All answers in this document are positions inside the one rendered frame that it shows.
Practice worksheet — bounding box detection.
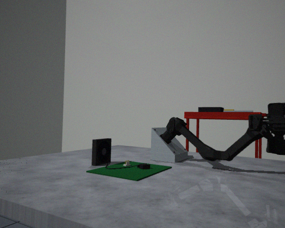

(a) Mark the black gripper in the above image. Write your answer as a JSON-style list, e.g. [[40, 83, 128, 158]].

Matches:
[[248, 114, 285, 134]]

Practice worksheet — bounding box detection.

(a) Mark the black cooling fan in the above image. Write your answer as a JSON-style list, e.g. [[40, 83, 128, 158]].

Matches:
[[92, 138, 112, 166]]

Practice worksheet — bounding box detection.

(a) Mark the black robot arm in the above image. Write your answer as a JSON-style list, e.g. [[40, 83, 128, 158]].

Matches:
[[160, 103, 285, 161]]

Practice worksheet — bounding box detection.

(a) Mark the black cable with plug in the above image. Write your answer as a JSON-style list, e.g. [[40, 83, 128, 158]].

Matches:
[[106, 161, 150, 169]]

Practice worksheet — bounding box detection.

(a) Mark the green circuit board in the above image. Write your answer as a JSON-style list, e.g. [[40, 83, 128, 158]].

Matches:
[[86, 161, 172, 181]]

